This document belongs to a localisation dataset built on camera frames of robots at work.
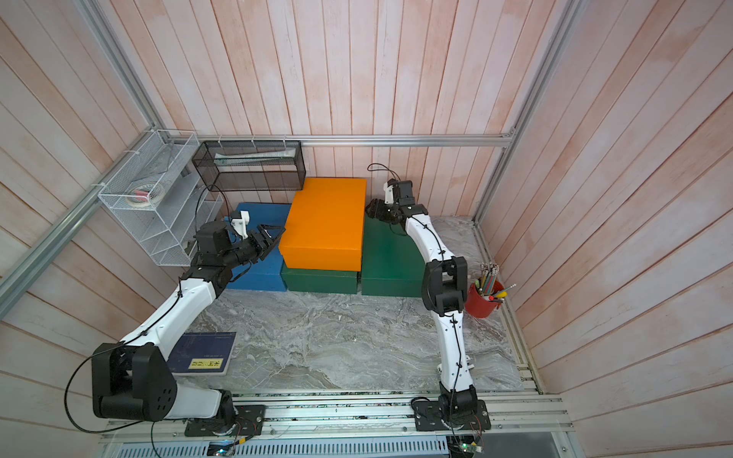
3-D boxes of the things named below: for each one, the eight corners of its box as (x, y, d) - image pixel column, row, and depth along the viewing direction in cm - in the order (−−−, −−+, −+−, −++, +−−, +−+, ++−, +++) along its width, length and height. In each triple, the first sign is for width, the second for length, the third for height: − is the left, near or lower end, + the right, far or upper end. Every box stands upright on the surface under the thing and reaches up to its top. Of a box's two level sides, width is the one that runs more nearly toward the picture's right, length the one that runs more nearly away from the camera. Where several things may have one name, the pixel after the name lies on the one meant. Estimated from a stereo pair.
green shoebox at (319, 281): (286, 294, 100) (278, 276, 90) (290, 282, 103) (282, 262, 93) (356, 300, 98) (355, 282, 89) (357, 287, 102) (357, 268, 92)
